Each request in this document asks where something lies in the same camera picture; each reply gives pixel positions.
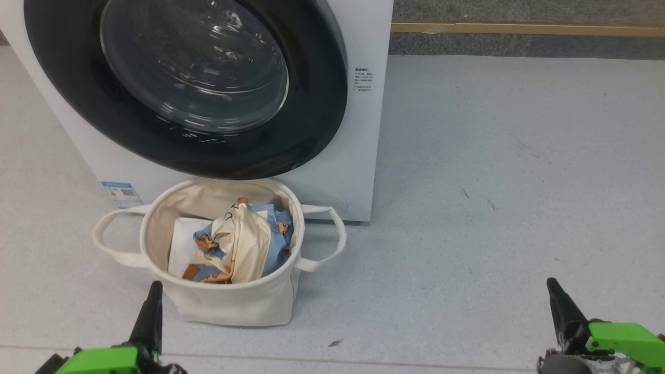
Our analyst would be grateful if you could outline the white front-load washing machine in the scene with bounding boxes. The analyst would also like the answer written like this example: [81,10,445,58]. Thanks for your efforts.
[0,0,394,223]

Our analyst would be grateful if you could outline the blue energy label sticker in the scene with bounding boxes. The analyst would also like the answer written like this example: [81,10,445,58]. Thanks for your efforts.
[101,181,143,209]

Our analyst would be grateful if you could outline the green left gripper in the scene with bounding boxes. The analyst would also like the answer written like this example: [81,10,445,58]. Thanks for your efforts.
[34,280,188,374]

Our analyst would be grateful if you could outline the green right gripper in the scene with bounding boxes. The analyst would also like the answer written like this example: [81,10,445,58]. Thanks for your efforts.
[537,277,665,374]

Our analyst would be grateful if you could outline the gold floor trim strip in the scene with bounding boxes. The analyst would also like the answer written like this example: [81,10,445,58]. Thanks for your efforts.
[391,22,665,37]

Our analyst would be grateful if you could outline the cream canvas laundry basket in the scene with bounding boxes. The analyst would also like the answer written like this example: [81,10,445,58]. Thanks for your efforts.
[92,178,347,327]

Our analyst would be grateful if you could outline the blue and cream patterned garment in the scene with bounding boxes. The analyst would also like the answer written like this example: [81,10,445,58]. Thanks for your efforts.
[182,196,295,284]

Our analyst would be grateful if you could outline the white folded sheet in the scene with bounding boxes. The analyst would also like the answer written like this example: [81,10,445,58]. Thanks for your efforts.
[167,217,214,278]

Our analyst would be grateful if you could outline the black glass washing machine door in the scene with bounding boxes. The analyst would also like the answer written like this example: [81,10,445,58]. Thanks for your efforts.
[23,0,349,180]

